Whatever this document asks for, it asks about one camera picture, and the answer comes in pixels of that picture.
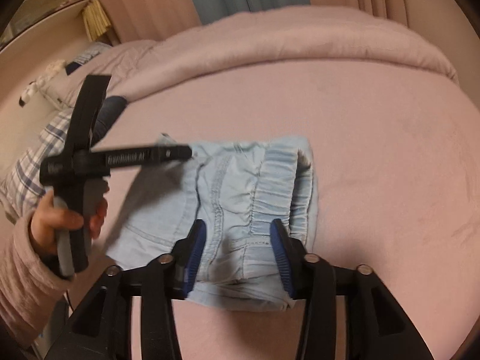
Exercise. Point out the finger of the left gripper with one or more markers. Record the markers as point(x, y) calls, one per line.
point(164, 153)

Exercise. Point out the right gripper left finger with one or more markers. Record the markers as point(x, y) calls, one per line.
point(100, 326)

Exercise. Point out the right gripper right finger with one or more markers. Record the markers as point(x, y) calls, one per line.
point(377, 327)

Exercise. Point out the light blue strawberry pants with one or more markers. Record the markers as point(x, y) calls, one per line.
point(237, 189)

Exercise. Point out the left forearm pink sleeve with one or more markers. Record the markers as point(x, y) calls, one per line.
point(30, 287)

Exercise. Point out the left hand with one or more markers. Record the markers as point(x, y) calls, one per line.
point(46, 220)

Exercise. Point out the dark rolled garment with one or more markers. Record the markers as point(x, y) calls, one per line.
point(109, 113)

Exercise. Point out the plaid pillow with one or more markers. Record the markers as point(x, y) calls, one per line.
point(21, 189)
point(93, 50)

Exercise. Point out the white plush toy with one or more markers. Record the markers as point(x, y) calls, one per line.
point(51, 71)

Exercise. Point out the pink bed sheet mattress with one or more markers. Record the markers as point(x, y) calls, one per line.
point(396, 151)

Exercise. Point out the white headboard shelf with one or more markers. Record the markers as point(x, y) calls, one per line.
point(30, 13)

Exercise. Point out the pink duvet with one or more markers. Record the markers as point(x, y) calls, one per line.
point(140, 68)

